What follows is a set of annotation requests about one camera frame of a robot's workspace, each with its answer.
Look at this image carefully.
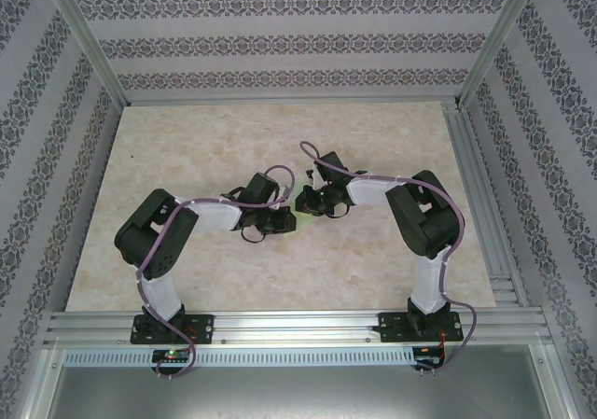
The light green cloth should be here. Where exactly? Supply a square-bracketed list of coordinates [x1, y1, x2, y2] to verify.
[287, 183, 319, 236]

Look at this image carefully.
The grey metal shelf panel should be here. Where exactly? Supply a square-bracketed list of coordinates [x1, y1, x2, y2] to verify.
[44, 365, 577, 419]

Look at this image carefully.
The left gripper black cable loop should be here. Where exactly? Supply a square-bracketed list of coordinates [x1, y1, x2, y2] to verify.
[240, 225, 270, 245]

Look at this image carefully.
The aluminium mounting rail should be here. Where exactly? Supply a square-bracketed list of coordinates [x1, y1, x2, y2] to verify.
[44, 310, 554, 349]

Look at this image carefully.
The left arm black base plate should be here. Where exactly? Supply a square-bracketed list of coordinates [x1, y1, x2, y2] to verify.
[132, 314, 215, 345]

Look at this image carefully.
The slotted grey cable tray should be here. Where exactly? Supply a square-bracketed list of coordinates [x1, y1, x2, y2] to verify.
[62, 347, 416, 368]

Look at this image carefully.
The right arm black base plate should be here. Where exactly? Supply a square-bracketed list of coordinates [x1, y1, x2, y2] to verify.
[378, 311, 463, 344]

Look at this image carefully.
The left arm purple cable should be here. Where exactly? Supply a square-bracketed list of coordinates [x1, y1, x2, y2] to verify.
[134, 164, 299, 382]

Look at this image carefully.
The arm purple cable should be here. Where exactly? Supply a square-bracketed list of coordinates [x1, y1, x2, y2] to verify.
[134, 164, 299, 382]
[298, 140, 478, 377]

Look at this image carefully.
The aluminium side rail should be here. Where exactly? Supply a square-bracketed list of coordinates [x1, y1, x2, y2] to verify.
[441, 100, 531, 309]

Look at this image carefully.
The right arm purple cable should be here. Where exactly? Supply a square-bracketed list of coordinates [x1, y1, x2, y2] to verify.
[298, 140, 478, 377]

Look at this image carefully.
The aluminium frame post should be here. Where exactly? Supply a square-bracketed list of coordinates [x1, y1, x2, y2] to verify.
[39, 0, 128, 108]
[454, 0, 547, 111]

